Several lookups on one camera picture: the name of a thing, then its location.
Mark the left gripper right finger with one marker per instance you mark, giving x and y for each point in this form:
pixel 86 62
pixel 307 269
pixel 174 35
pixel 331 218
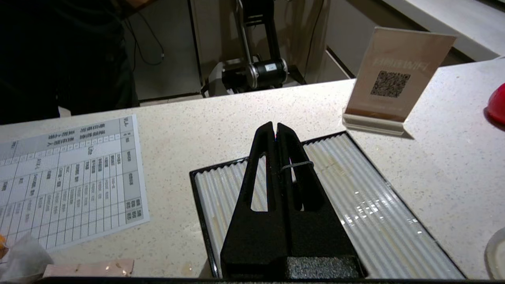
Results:
pixel 319 240

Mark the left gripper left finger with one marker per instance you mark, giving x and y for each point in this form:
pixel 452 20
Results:
pixel 252 244

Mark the black tissue box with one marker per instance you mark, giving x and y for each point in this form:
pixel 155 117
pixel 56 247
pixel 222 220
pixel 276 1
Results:
pixel 375 213

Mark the brown paper packet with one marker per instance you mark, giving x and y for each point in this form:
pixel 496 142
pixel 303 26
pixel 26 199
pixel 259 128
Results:
pixel 90 269

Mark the black teleoperation stand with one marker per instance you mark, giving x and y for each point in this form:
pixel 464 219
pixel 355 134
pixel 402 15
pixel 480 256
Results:
pixel 256 71

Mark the round white coaster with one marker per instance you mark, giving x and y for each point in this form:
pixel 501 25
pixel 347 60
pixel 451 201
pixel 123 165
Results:
pixel 497 256

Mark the QR code sign stand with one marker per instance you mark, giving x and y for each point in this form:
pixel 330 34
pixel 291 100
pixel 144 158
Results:
pixel 394 79

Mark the printed paper sheet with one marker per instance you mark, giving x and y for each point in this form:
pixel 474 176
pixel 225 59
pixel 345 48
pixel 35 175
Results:
pixel 71 181

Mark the red tomato-shaped timer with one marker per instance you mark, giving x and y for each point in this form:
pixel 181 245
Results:
pixel 498 104

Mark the clear plastic wrapper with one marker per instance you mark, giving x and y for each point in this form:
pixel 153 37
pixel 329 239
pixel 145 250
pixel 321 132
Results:
pixel 23 256

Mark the yellow toy corn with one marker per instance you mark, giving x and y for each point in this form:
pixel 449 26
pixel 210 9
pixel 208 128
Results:
pixel 2 245

